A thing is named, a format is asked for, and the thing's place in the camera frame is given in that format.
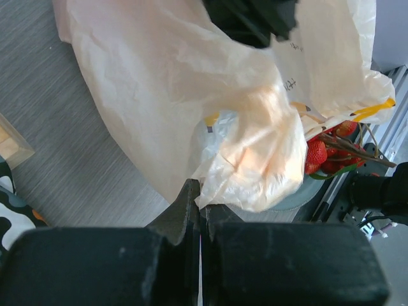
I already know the teal ceramic plate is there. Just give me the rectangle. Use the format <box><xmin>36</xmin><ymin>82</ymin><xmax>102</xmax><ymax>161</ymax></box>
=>
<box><xmin>267</xmin><ymin>175</ymin><xmax>326</xmax><ymax>212</ymax></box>

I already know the fake strawberry bunch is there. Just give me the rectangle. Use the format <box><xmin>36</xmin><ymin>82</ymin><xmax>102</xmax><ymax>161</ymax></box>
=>
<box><xmin>304</xmin><ymin>120</ymin><xmax>397</xmax><ymax>180</ymax></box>

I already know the wooden clothes rack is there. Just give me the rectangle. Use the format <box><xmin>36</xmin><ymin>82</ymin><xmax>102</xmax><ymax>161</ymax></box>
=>
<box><xmin>0</xmin><ymin>115</ymin><xmax>34</xmax><ymax>169</ymax></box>

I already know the translucent orange plastic bag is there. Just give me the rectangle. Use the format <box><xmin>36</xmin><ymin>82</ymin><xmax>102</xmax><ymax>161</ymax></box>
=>
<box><xmin>53</xmin><ymin>1</ymin><xmax>395</xmax><ymax>212</ymax></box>

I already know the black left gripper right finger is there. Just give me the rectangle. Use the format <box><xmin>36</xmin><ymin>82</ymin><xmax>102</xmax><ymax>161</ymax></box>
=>
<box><xmin>203</xmin><ymin>204</ymin><xmax>245</xmax><ymax>242</ymax></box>

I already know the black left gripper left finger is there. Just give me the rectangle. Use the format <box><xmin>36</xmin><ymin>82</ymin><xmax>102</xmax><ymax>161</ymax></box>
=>
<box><xmin>146</xmin><ymin>179</ymin><xmax>200</xmax><ymax>245</ymax></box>

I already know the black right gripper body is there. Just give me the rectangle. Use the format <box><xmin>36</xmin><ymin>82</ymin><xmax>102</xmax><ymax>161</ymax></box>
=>
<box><xmin>203</xmin><ymin>0</ymin><xmax>298</xmax><ymax>49</ymax></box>

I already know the orange camouflage patterned garment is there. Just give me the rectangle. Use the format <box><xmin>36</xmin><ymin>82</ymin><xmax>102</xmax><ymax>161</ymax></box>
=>
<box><xmin>0</xmin><ymin>157</ymin><xmax>48</xmax><ymax>263</ymax></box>

